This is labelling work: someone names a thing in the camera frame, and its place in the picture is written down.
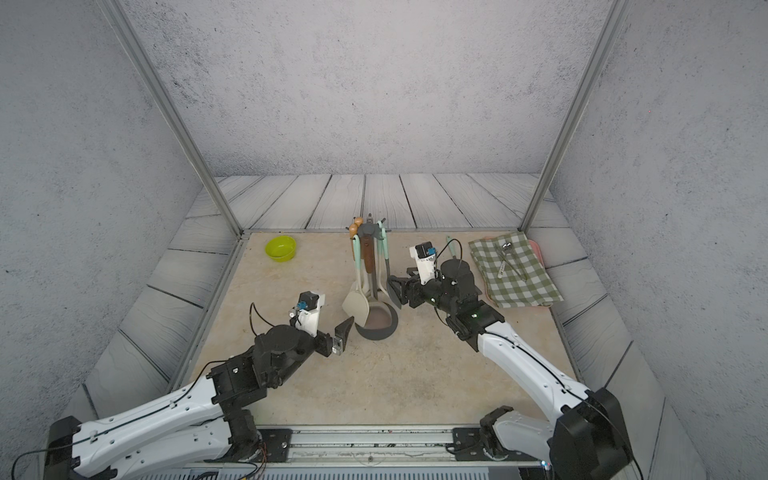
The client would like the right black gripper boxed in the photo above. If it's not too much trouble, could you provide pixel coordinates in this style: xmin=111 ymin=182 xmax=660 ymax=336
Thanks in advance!
xmin=389 ymin=267 xmax=460 ymax=319

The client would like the cream spatula mint handle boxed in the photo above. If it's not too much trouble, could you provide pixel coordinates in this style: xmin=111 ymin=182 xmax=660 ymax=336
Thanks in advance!
xmin=342 ymin=235 xmax=370 ymax=327

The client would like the grey utensil rack stand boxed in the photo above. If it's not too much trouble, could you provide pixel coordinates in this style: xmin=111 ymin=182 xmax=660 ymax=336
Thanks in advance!
xmin=349 ymin=214 xmax=399 ymax=341

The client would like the grey spoon mint handle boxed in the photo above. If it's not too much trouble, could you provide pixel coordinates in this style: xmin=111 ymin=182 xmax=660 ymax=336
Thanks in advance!
xmin=377 ymin=219 xmax=402 ymax=310

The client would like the grey spatula mint handle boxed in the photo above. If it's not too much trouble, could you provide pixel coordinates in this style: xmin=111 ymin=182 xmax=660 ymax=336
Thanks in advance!
xmin=445 ymin=235 xmax=455 ymax=257

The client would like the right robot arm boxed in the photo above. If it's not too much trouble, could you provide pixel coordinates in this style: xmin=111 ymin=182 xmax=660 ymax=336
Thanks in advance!
xmin=387 ymin=242 xmax=639 ymax=479

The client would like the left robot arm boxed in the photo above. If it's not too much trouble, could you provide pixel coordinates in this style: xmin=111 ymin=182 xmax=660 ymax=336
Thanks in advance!
xmin=33 ymin=292 xmax=355 ymax=479

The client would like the green plastic bowl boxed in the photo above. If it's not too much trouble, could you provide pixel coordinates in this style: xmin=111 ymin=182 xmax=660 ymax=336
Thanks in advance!
xmin=264 ymin=235 xmax=297 ymax=263

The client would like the metal spoon on cloth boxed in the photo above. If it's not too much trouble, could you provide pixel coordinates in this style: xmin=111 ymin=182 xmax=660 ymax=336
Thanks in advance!
xmin=497 ymin=241 xmax=517 ymax=279

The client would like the green checkered cloth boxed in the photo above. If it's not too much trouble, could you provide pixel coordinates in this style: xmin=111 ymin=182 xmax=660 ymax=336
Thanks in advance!
xmin=469 ymin=231 xmax=564 ymax=308

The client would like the pink board under cloth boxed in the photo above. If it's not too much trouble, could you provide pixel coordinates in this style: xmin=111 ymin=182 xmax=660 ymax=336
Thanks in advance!
xmin=528 ymin=239 xmax=545 ymax=268

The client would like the grey ladle brown handle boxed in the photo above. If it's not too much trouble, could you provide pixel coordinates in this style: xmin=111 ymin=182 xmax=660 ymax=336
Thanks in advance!
xmin=357 ymin=217 xmax=397 ymax=340

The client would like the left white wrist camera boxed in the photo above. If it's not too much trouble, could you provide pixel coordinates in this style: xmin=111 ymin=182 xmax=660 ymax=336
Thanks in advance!
xmin=289 ymin=291 xmax=325 ymax=337

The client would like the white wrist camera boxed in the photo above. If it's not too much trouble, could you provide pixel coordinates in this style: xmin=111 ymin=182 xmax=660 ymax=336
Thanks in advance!
xmin=289 ymin=291 xmax=325 ymax=337
xmin=409 ymin=241 xmax=437 ymax=285

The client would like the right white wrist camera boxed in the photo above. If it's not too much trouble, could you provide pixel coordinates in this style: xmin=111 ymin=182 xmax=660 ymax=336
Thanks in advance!
xmin=409 ymin=241 xmax=437 ymax=285

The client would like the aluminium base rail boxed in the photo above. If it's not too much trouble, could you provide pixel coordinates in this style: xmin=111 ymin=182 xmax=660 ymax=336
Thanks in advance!
xmin=107 ymin=423 xmax=637 ymax=480

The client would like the left frame post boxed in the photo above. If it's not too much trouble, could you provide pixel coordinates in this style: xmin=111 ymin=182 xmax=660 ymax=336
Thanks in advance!
xmin=98 ymin=0 xmax=245 ymax=239

